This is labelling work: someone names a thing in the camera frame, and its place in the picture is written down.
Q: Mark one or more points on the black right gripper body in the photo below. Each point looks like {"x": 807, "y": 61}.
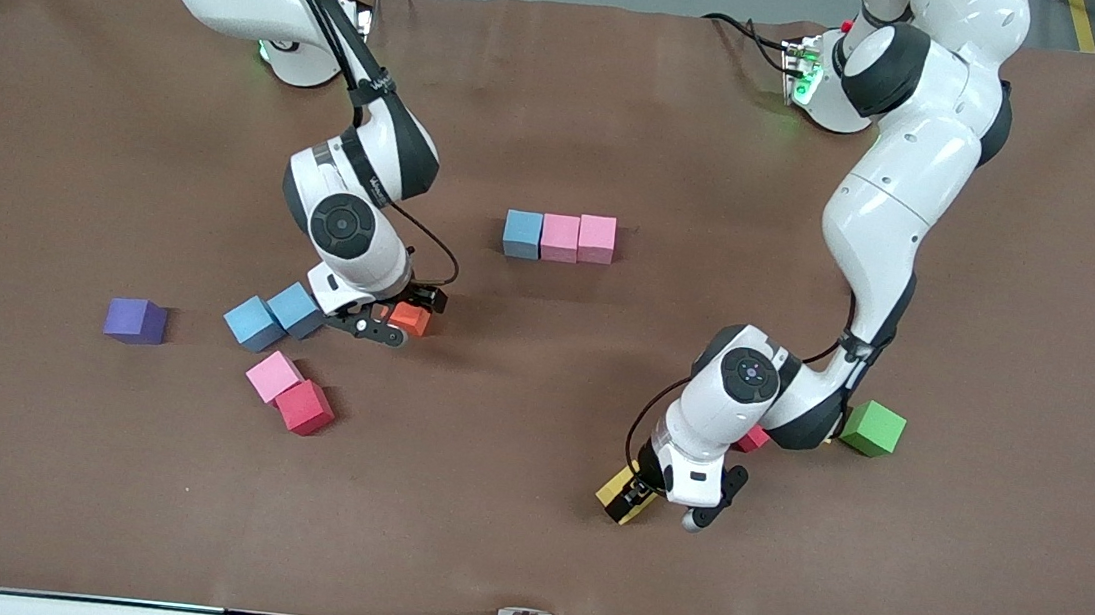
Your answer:
{"x": 421, "y": 296}

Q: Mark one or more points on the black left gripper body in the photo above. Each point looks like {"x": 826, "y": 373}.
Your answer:
{"x": 648, "y": 479}

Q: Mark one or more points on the orange foam cube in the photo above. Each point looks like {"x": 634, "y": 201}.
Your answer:
{"x": 411, "y": 323}

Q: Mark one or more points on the yellow foam cube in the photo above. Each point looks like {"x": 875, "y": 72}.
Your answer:
{"x": 612, "y": 495}

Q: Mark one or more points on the blue foam cube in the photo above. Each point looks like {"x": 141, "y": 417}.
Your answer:
{"x": 294, "y": 308}
{"x": 254, "y": 323}
{"x": 521, "y": 234}

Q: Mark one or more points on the pink foam cube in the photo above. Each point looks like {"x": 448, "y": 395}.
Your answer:
{"x": 274, "y": 377}
{"x": 560, "y": 238}
{"x": 596, "y": 239}

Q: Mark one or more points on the arm base connector plate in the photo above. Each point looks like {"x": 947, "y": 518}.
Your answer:
{"x": 803, "y": 71}
{"x": 362, "y": 18}

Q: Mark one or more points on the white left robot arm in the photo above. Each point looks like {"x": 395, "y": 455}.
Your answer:
{"x": 901, "y": 181}

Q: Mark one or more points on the red foam cube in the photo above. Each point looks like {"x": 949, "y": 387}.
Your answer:
{"x": 754, "y": 440}
{"x": 305, "y": 407}

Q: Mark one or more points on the brown table mat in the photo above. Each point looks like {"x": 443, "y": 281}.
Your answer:
{"x": 485, "y": 543}

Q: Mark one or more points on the green foam cube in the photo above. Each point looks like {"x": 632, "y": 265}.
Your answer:
{"x": 873, "y": 427}

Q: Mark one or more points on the purple foam cube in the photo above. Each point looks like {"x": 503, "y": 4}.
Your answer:
{"x": 135, "y": 320}

